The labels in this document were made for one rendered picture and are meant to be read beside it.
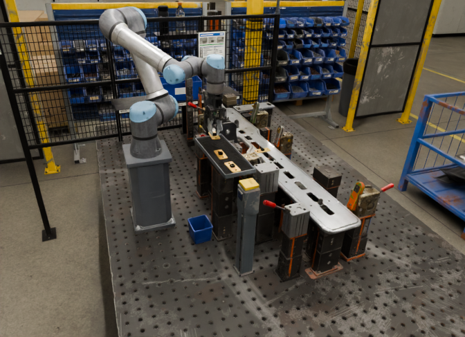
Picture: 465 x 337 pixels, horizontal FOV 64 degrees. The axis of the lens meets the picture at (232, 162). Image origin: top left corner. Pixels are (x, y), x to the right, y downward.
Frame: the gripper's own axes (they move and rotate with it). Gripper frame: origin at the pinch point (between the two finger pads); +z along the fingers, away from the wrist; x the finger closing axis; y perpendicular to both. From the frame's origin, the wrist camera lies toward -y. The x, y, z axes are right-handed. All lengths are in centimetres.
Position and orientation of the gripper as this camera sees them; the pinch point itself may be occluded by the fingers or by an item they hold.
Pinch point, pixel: (214, 132)
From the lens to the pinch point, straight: 173.0
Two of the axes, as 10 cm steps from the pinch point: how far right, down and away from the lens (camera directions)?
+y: 2.9, 4.7, -8.3
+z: -0.3, 8.7, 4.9
